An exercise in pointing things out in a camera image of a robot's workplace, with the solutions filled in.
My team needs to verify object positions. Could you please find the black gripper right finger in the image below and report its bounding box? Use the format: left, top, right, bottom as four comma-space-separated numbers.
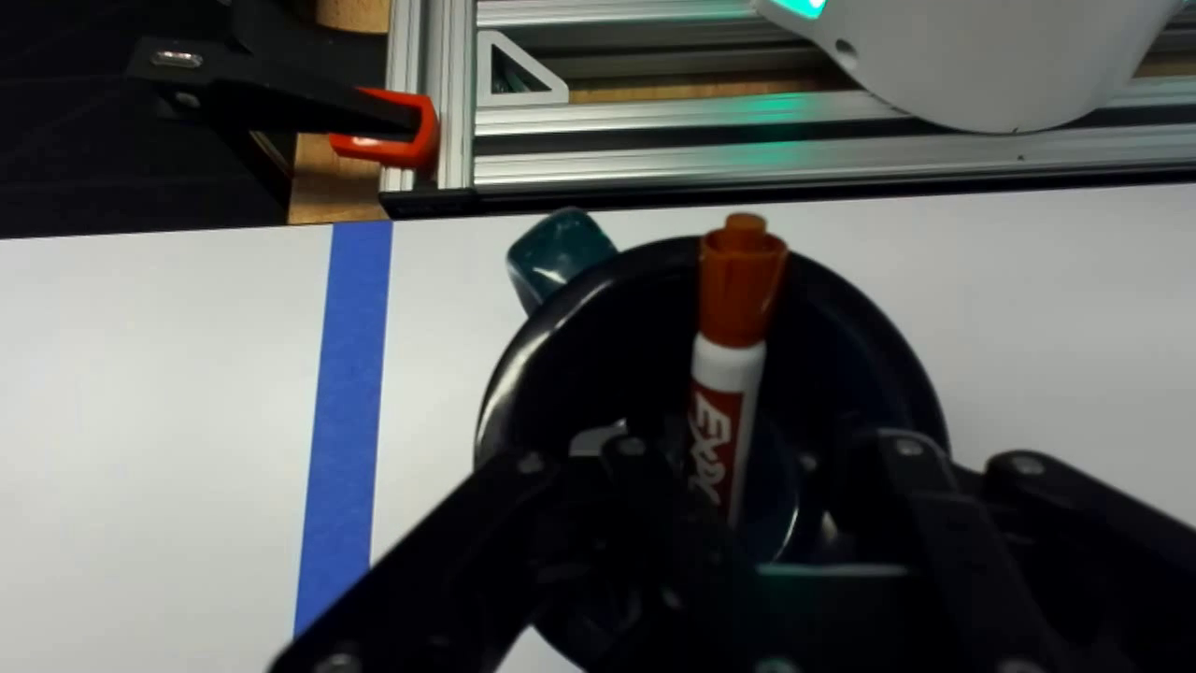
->
844, 427, 1196, 673

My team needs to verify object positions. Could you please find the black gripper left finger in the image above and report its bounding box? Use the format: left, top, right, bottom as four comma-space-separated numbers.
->
265, 427, 753, 673

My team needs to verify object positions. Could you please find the short blue tape strip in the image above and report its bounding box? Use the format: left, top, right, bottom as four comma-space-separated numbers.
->
293, 220, 397, 638

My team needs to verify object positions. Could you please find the brown wooden board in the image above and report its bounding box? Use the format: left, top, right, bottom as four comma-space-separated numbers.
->
287, 0, 393, 228

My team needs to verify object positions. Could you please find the aluminium extrusion frame rail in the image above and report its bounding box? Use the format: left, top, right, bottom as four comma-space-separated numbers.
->
377, 0, 1196, 199

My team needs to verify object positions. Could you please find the dark teal enamel mug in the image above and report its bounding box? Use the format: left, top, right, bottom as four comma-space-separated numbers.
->
473, 200, 955, 673

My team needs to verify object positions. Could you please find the black clamp with orange tips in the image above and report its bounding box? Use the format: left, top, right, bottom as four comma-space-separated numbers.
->
125, 0, 440, 173

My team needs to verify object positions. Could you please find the orange capped dry-erase marker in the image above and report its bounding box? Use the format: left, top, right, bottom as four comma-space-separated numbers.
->
688, 208, 792, 527

